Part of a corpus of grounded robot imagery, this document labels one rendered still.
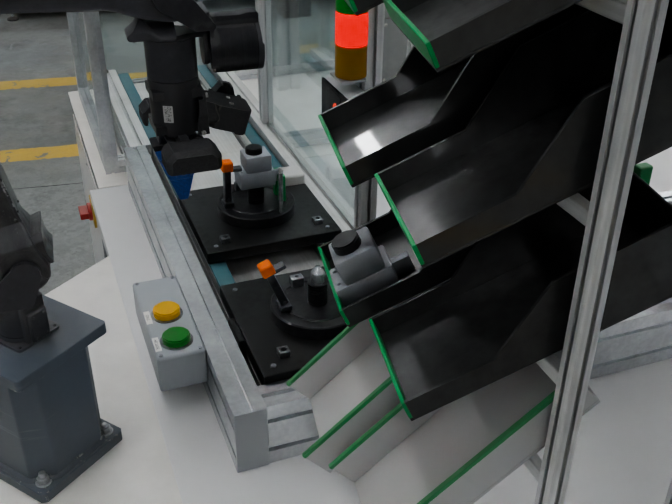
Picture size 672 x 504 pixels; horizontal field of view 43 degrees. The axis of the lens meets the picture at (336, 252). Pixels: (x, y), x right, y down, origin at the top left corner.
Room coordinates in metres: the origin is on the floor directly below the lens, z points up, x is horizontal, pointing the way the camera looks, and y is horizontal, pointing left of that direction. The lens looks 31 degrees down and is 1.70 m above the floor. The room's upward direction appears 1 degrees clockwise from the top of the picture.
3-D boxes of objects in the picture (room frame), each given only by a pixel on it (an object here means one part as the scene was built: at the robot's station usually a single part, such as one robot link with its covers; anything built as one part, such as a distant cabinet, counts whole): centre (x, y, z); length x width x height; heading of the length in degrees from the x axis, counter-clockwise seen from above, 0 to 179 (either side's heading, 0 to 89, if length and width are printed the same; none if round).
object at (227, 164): (1.35, 0.19, 1.04); 0.04 x 0.02 x 0.08; 111
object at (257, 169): (1.37, 0.14, 1.06); 0.08 x 0.04 x 0.07; 111
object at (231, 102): (0.96, 0.14, 1.33); 0.07 x 0.07 x 0.06; 18
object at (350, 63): (1.27, -0.02, 1.28); 0.05 x 0.05 x 0.05
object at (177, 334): (0.99, 0.23, 0.96); 0.04 x 0.04 x 0.02
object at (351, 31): (1.27, -0.02, 1.33); 0.05 x 0.05 x 0.05
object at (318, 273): (1.05, 0.03, 1.01); 0.24 x 0.24 x 0.13; 21
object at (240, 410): (1.25, 0.26, 0.91); 0.89 x 0.06 x 0.11; 21
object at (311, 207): (1.37, 0.15, 0.96); 0.24 x 0.24 x 0.02; 21
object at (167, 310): (1.05, 0.25, 0.96); 0.04 x 0.04 x 0.02
